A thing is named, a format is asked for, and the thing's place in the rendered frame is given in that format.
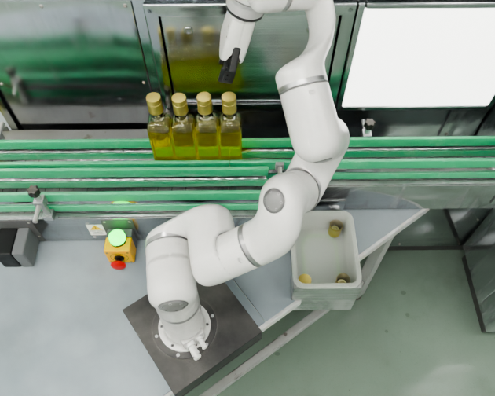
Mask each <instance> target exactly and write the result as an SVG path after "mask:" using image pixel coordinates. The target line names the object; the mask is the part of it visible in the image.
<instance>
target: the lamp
mask: <svg viewBox="0 0 495 396"><path fill-rule="evenodd" d="M108 239H109V242H110V244H111V245H112V246H113V247H116V248H118V247H121V246H123V245H124V244H125V243H126V241H127V236H126V234H125V233H124V232H123V231H122V230H121V229H114V230H112V231H111V232H110V233H109V235H108Z"/></svg>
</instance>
